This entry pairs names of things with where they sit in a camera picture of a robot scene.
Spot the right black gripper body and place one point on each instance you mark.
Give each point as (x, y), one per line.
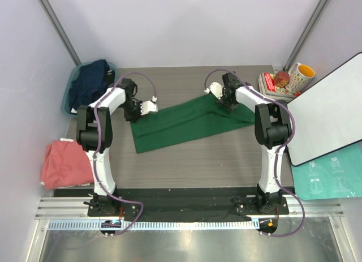
(228, 103)

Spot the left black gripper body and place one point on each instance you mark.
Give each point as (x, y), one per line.
(132, 110)

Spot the green t shirt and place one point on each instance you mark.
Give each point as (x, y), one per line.
(199, 118)

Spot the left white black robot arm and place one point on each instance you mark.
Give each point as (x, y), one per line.
(94, 133)

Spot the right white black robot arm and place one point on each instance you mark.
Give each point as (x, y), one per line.
(272, 130)

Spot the stack of books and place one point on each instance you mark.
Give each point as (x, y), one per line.
(268, 89)

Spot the navy blue t shirt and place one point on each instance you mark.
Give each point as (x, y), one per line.
(91, 83)

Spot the red small box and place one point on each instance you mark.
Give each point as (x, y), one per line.
(281, 79)

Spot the teal plastic basket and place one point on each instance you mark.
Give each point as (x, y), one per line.
(73, 75)

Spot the white mug yellow inside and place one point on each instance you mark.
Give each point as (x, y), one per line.
(300, 75)

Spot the pink folded t shirt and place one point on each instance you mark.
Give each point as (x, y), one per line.
(65, 165)

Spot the white board black rim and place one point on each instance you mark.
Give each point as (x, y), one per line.
(328, 114)

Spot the teal folding board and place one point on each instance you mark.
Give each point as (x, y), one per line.
(333, 176)

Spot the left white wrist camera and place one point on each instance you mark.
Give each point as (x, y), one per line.
(149, 106)

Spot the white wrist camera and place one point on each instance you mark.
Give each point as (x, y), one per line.
(215, 89)
(149, 106)

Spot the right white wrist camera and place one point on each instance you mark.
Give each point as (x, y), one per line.
(215, 89)

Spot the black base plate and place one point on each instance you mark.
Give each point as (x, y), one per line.
(177, 204)

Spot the left aluminium frame post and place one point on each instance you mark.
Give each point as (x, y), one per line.
(50, 13)

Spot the aluminium frame post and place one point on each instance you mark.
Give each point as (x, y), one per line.
(307, 30)
(50, 13)

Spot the slotted cable duct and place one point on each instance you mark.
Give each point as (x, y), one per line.
(110, 225)

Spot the aluminium rail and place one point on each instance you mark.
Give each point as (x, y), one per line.
(73, 208)

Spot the right aluminium frame post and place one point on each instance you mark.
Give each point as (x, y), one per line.
(307, 30)

